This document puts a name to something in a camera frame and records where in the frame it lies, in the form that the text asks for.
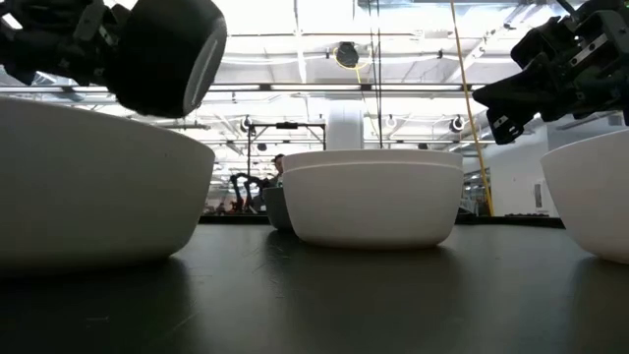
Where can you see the dark grey bowl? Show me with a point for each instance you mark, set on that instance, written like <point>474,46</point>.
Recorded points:
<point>162,59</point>

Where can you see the black background robot arm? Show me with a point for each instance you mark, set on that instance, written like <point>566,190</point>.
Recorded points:
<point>238,189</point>

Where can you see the white building column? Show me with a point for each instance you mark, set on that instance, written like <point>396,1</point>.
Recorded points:
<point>345,130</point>

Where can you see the black tripod stand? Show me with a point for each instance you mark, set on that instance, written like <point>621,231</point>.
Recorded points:
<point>236,219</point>

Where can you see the black background frame rig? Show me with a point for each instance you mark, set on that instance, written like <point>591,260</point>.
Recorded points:
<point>287,126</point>

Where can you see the white ceramic bowl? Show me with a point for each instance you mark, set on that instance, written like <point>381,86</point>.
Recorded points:
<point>98,187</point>
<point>594,196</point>
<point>373,211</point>
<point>373,158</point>

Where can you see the person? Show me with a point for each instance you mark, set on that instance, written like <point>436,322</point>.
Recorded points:
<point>278,164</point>

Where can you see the light grey bowl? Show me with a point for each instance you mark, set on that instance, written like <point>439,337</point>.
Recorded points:
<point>277,209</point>

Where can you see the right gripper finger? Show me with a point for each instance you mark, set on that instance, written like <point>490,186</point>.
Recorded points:
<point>506,129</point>
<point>526,93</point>

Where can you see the long ceiling light bar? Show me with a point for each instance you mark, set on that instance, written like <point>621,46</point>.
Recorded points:
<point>314,87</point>

